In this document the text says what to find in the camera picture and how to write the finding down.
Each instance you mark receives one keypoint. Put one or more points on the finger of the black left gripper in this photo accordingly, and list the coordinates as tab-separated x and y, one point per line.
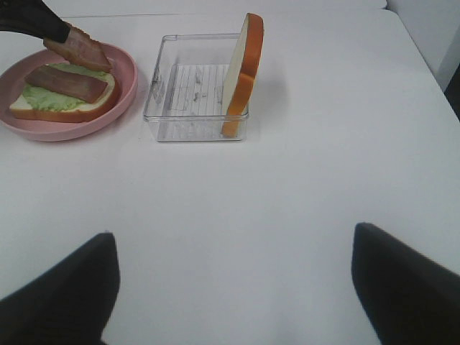
33	18

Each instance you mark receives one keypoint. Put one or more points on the leaning bread slice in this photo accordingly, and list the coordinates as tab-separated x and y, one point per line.
241	74

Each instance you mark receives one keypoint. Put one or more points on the pink round plate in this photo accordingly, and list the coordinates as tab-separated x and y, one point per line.
124	69

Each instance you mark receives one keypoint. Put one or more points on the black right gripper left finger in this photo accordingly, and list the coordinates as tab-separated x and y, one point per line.
71	303

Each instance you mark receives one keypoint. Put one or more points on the bacon strip front curved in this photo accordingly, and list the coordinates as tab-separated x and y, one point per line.
80	49

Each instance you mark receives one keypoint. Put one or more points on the clear plastic bread tray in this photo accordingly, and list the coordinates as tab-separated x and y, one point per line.
184	103

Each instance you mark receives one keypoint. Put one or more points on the green lettuce leaf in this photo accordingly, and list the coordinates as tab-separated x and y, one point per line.
40	99

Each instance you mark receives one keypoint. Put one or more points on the white bread slice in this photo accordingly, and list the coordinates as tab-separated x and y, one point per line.
77	116

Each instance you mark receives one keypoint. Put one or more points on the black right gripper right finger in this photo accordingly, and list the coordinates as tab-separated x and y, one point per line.
407	297

